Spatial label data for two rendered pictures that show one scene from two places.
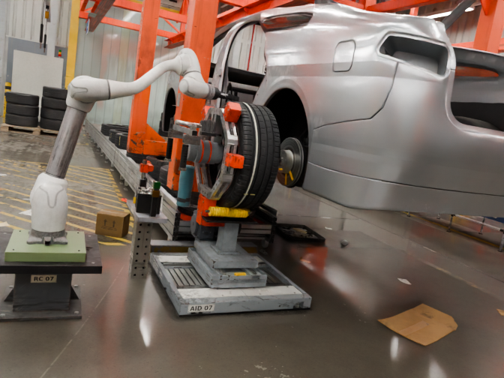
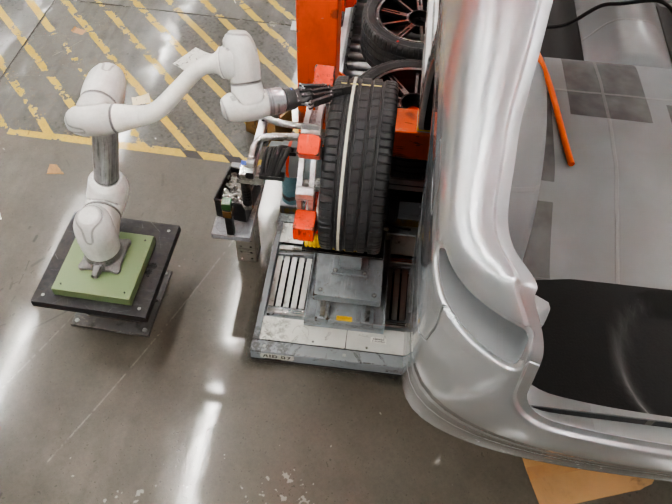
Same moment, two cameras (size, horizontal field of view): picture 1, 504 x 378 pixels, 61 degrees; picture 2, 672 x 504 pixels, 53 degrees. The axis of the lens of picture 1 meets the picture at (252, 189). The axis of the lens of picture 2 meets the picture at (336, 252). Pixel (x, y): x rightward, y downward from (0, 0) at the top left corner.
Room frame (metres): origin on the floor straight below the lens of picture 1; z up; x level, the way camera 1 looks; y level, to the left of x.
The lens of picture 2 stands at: (1.10, -0.74, 2.73)
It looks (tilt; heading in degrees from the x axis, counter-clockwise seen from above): 53 degrees down; 30
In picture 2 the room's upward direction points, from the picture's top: 3 degrees clockwise
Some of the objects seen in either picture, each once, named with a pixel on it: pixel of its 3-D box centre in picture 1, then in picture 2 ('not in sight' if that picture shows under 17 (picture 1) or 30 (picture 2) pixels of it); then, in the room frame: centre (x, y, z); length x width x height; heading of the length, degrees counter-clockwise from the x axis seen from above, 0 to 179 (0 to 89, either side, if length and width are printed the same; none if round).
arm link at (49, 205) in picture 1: (49, 205); (96, 229); (2.07, 0.98, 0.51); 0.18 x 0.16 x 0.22; 31
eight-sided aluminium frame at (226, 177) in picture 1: (214, 152); (314, 161); (2.63, 0.26, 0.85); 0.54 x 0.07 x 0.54; 26
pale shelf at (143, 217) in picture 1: (145, 211); (240, 200); (2.58, 0.63, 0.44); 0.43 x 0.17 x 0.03; 26
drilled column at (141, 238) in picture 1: (140, 244); (246, 226); (2.61, 0.64, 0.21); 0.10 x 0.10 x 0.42; 26
